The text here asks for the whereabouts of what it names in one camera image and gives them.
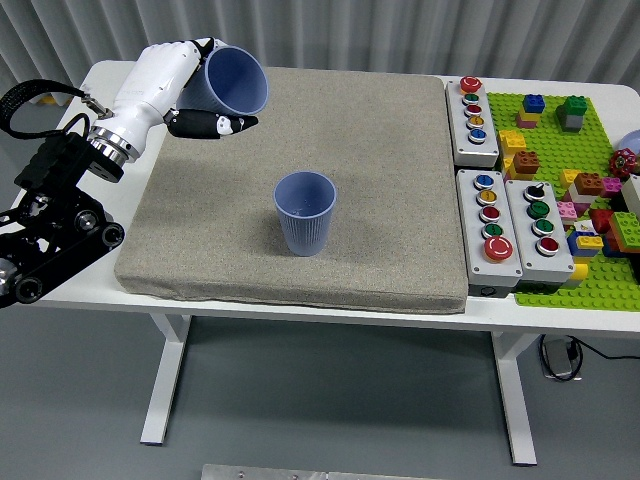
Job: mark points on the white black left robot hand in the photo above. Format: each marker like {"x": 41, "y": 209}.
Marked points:
{"x": 145, "y": 90}

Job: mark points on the blue ribbed plastic cup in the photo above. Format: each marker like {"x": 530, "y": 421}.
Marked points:
{"x": 235, "y": 80}
{"x": 305, "y": 225}

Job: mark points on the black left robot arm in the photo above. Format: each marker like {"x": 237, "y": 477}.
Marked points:
{"x": 55, "y": 165}

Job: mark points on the white pleated curtain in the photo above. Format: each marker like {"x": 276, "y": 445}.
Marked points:
{"x": 320, "y": 30}

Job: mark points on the grey-brown fabric mat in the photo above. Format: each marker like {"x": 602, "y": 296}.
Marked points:
{"x": 350, "y": 150}

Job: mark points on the white table leg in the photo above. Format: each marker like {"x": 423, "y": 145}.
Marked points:
{"x": 165, "y": 380}
{"x": 517, "y": 410}

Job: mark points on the grey five-button box, small red stop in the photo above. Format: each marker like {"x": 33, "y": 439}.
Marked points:
{"x": 487, "y": 146}

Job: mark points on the yellow toy brick stack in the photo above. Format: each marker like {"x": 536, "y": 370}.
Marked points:
{"x": 510, "y": 141}

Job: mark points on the brown toy brick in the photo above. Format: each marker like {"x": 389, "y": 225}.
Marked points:
{"x": 525, "y": 161}

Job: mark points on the blue yellow pink brick stack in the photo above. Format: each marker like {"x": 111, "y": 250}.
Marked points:
{"x": 532, "y": 105}

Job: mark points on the grey five-button box, large red stop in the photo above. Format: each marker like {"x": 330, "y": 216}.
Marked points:
{"x": 500, "y": 272}

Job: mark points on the green toy brick baseplate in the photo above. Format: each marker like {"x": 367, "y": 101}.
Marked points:
{"x": 550, "y": 145}

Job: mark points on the green grey brick stack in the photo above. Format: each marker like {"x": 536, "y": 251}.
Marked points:
{"x": 572, "y": 107}

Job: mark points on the small yellow toy brick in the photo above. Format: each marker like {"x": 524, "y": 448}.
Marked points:
{"x": 569, "y": 177}

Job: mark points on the pink toy brick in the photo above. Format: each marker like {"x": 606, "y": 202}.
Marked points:
{"x": 565, "y": 210}

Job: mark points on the grey four-button box, black knob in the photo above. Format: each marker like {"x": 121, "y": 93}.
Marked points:
{"x": 556, "y": 265}

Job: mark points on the brown white brick stack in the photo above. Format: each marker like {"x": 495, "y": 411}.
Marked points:
{"x": 587, "y": 182}

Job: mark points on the yellow white toy brick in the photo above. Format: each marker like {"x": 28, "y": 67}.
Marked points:
{"x": 579, "y": 272}

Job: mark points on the red toy brick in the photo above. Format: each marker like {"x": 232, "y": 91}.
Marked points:
{"x": 600, "y": 220}

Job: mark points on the small magenta toy brick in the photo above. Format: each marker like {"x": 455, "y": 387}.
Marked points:
{"x": 611, "y": 187}

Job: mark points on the red valve wheel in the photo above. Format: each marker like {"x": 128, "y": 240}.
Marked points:
{"x": 622, "y": 162}

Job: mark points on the pale blue bowl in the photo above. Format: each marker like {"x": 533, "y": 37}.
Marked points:
{"x": 632, "y": 141}

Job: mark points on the grey power adapter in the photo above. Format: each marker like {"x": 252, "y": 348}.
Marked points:
{"x": 557, "y": 360}

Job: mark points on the white box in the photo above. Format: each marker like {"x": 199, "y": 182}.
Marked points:
{"x": 632, "y": 192}

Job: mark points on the large green toy brick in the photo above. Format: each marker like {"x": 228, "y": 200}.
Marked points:
{"x": 625, "y": 225}

